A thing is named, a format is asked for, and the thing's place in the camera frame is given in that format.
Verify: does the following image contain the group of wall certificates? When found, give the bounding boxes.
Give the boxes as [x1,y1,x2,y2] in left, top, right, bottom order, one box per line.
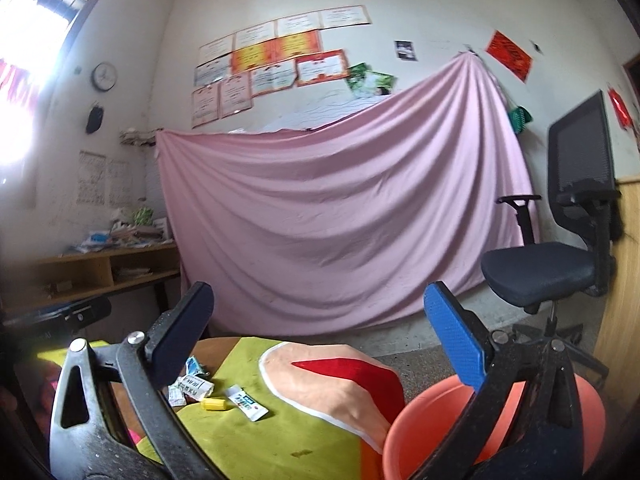
[191,5,372,128]

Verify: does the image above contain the wooden shelf desk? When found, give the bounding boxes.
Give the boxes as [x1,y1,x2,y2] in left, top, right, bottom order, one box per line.
[0,242,182,321]

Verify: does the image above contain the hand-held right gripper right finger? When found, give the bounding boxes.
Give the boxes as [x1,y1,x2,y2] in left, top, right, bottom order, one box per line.
[400,281,588,480]

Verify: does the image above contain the colourful patchwork blanket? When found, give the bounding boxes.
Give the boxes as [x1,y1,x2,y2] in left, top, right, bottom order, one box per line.
[37,336,406,480]

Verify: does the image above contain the black office chair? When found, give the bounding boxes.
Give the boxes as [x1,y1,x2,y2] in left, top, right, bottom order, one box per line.
[481,90,623,386]

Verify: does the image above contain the red curtain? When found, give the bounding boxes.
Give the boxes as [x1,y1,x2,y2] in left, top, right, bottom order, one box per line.
[0,57,41,111]

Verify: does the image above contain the pink hanging sheet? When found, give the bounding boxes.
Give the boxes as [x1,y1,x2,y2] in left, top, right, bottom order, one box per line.
[155,51,541,337]

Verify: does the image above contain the green landscape photo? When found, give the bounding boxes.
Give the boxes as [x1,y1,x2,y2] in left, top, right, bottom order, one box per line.
[360,72,397,98]
[347,62,371,93]

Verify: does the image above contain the white blue red sachet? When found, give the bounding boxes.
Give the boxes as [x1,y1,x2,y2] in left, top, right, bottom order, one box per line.
[225,385,269,422]

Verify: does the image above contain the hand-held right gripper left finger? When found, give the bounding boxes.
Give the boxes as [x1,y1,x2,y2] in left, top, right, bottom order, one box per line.
[49,281,226,480]

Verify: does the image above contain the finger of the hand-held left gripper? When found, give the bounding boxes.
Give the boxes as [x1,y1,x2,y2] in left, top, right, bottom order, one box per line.
[5,296,112,333]

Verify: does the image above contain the red hanging packet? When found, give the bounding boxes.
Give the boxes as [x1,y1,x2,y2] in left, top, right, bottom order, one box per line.
[607,87,635,128]

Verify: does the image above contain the pink plastic bucket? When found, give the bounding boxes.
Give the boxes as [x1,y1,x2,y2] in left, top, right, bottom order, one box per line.
[382,372,606,480]

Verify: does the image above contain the small stack of papers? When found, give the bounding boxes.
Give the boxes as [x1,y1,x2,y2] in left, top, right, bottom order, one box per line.
[112,265,151,281]

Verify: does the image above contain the green hanging bag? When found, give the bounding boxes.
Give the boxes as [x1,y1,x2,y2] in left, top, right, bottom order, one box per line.
[507,105,533,135]

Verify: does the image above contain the white wall calendar sheet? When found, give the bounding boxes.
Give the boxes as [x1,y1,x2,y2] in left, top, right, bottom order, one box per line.
[107,160,131,206]
[78,150,107,207]

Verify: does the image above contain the wire wall shelf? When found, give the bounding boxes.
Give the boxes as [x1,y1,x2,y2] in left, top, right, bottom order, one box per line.
[119,127,160,148]

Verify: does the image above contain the pile of books and papers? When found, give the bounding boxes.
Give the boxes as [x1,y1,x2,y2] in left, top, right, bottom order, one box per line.
[67,220,173,255]

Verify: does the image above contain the red paper wall poster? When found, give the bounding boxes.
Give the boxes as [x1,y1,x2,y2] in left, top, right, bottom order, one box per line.
[486,30,534,82]

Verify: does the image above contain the round wall clock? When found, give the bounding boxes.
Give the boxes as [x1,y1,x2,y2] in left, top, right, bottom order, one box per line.
[91,62,118,92]

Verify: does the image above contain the wooden window frame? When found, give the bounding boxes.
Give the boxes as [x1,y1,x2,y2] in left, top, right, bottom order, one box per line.
[0,0,126,171]

